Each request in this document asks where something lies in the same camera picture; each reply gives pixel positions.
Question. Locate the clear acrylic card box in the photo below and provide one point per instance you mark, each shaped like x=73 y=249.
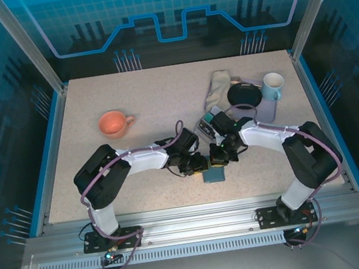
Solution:
x=203 y=127

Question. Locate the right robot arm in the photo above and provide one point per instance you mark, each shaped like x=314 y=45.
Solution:
x=266 y=132

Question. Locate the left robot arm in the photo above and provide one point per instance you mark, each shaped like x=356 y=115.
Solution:
x=143 y=159

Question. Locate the teal green card stack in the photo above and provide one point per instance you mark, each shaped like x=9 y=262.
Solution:
x=209 y=117

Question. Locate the black VIP card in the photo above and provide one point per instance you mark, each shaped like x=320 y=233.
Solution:
x=207 y=132

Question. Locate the black round plate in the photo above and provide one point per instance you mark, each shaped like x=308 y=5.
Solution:
x=244 y=95

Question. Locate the beige cloth pouch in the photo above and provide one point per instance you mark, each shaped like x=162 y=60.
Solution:
x=218 y=89

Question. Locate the lavender mat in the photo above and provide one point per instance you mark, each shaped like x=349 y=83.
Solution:
x=264 y=110

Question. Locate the wooden spoon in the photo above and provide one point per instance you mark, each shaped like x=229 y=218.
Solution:
x=242 y=82

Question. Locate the light blue mug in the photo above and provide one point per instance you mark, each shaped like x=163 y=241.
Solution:
x=272 y=83

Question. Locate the orange ceramic cup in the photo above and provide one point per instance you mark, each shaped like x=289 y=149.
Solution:
x=112 y=123

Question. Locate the aluminium mounting rail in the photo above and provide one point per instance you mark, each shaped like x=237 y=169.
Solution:
x=195 y=222

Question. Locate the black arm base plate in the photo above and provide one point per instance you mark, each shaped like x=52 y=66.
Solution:
x=91 y=245
x=266 y=219

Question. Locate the blue-edged aluminium side rail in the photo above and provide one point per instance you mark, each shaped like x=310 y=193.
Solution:
x=321 y=114
x=54 y=152

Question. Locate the aluminium frame post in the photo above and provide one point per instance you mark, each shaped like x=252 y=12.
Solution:
x=26 y=45
x=315 y=5

